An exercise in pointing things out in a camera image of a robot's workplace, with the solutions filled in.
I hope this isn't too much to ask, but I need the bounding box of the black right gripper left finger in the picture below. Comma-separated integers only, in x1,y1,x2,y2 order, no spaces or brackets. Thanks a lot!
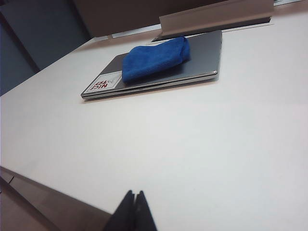
103,190,136,231

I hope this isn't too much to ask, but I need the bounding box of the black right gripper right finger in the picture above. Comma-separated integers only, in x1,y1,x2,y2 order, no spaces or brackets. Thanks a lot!
133,190,157,231

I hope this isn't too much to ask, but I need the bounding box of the blue microfiber rag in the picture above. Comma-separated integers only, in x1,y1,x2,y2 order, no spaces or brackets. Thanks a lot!
121,36,191,85

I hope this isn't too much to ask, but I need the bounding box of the grey closed laptop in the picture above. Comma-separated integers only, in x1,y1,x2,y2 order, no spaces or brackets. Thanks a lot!
80,29,223,102

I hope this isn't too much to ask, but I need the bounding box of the brown fabric desk partition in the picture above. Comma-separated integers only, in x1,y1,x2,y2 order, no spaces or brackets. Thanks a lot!
72,0,241,39

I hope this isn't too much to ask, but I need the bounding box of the white partition foot bracket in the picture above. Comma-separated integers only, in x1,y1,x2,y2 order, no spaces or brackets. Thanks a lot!
96,34,114,42

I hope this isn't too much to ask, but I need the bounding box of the raised grey cable tray lid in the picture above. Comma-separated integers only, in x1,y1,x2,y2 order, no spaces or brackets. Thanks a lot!
159,0,275,37

